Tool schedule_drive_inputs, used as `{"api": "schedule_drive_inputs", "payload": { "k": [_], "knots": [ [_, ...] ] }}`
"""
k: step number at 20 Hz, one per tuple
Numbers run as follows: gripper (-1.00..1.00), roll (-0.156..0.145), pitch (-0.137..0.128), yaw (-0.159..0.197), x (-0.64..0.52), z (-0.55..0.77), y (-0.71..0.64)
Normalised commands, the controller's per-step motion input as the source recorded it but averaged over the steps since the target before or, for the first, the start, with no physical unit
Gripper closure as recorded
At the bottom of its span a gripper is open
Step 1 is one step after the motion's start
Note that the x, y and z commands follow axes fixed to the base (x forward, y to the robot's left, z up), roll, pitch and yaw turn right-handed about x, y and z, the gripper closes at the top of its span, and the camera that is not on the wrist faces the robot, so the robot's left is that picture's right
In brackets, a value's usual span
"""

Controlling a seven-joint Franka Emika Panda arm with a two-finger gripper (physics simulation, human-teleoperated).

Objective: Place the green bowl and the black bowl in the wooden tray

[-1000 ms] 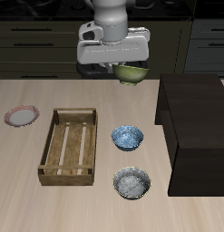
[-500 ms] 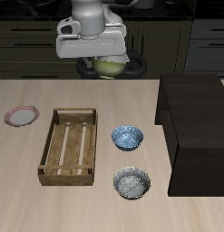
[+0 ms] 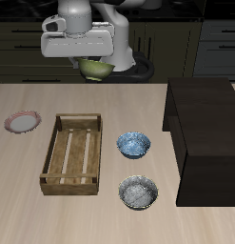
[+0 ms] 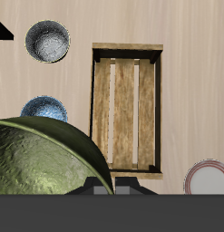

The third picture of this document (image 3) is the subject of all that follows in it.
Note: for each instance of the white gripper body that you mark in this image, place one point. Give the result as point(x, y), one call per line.
point(76, 46)

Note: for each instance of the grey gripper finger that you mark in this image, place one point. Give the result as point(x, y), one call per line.
point(74, 61)

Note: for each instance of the green bowl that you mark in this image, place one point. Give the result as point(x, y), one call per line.
point(96, 70)

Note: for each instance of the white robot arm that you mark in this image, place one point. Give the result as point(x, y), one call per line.
point(117, 38)

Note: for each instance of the wooden slat tray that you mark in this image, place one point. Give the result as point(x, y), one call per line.
point(74, 155)

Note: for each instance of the blue speckled bowl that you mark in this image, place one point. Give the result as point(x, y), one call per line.
point(133, 145)

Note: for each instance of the black bowl with grey inside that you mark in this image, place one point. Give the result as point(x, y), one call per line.
point(138, 192)

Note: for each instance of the white plate with red rim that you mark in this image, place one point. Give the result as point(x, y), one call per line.
point(22, 122)

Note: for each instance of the dark kitchen cupboards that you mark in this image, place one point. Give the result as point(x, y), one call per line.
point(182, 41)

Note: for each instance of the dark wooden cabinet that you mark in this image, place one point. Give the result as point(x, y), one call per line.
point(207, 133)

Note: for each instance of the flat black base plate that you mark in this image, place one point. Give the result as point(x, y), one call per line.
point(144, 68)

